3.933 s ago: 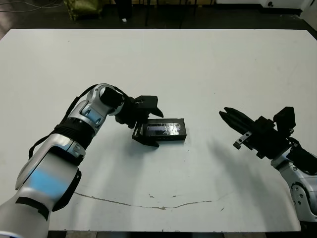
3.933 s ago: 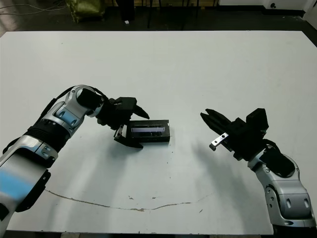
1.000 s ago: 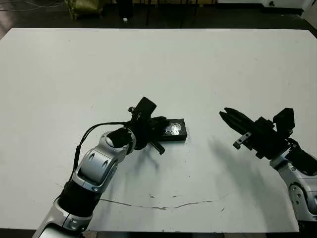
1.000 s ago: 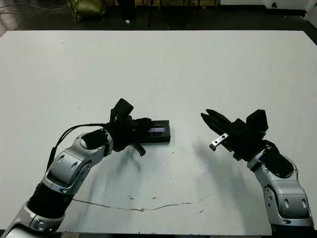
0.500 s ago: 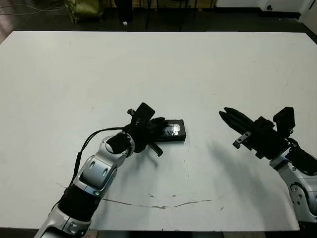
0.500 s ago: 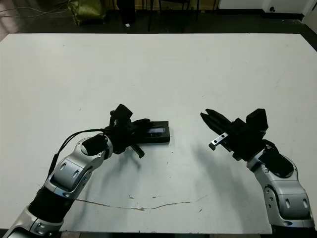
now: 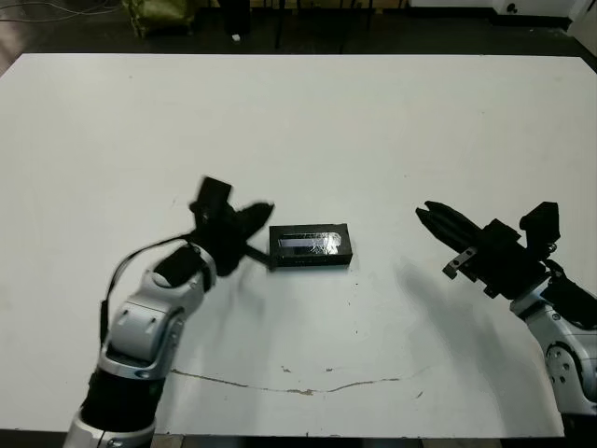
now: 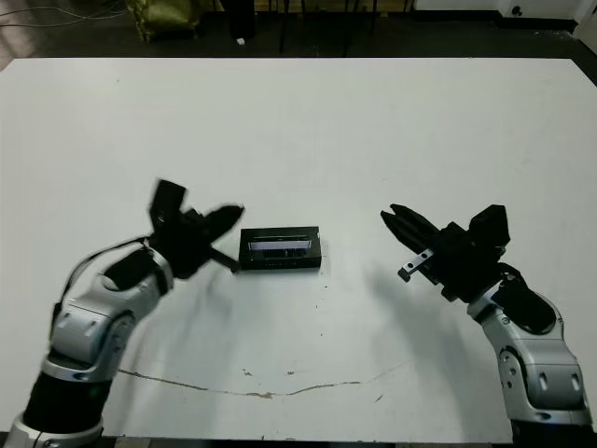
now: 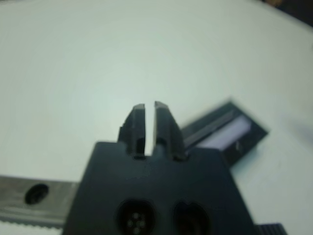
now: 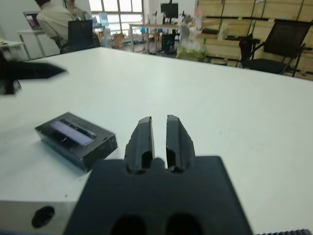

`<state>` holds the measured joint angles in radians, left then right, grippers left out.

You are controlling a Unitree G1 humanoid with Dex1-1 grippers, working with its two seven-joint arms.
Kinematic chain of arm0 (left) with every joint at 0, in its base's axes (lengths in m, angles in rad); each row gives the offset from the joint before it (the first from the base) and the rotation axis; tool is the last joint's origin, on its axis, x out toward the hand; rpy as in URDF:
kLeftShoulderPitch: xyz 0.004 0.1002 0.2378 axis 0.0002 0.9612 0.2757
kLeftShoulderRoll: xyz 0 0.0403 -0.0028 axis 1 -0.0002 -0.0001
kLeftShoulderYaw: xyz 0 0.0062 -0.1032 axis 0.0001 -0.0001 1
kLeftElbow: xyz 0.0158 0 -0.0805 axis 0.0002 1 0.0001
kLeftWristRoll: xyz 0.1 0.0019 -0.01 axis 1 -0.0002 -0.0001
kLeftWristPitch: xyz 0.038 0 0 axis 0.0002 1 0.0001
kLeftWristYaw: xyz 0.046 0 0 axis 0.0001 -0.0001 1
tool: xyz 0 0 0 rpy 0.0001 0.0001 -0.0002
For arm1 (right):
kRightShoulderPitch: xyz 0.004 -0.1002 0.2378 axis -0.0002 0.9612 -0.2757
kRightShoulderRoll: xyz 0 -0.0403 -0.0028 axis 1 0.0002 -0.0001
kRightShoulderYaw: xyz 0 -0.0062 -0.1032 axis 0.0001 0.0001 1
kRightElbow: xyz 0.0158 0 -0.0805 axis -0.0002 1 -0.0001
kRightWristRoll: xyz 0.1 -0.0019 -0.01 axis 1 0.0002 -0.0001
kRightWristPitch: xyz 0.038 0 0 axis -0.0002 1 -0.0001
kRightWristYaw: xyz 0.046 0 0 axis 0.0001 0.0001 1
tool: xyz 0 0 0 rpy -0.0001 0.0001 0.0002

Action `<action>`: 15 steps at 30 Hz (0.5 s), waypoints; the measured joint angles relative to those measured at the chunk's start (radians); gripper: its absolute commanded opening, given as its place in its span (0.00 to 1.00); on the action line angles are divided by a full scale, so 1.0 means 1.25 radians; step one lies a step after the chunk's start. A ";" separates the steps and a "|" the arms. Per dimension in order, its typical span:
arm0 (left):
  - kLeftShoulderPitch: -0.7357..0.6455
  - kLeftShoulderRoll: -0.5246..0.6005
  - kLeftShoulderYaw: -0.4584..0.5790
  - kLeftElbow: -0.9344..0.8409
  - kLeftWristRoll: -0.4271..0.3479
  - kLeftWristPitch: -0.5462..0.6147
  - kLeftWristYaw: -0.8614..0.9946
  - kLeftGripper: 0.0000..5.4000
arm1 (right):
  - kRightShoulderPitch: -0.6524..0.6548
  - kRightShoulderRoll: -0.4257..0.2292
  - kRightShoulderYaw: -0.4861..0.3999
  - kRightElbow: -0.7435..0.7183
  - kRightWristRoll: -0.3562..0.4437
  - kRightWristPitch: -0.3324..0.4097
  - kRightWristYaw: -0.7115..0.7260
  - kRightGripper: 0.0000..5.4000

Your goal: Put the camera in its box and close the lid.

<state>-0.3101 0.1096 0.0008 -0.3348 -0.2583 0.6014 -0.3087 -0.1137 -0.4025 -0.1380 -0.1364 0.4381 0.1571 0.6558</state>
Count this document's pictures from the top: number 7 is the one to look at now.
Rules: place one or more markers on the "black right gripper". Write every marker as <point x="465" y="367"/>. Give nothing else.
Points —
<point x="508" y="266"/>

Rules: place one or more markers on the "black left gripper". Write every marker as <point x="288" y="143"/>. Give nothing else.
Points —
<point x="224" y="242"/>

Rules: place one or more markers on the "black box lid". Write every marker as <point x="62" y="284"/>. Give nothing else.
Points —
<point x="308" y="245"/>

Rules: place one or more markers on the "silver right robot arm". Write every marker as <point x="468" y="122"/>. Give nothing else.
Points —
<point x="566" y="345"/>

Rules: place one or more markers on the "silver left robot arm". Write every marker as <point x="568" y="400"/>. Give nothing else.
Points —
<point x="144" y="336"/>

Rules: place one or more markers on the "olive green bag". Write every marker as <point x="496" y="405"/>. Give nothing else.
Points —
<point x="158" y="16"/>

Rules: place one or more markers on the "white cabinet with black knob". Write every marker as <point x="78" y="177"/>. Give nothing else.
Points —
<point x="536" y="11"/>

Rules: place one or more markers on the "white board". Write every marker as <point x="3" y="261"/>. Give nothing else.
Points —
<point x="588" y="27"/>

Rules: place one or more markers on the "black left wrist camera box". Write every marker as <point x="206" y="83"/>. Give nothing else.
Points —
<point x="212" y="196"/>

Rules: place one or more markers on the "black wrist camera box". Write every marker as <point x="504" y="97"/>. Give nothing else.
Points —
<point x="212" y="196"/>
<point x="541" y="226"/>

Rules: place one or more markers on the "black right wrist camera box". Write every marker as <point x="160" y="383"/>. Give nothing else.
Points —
<point x="541" y="226"/>

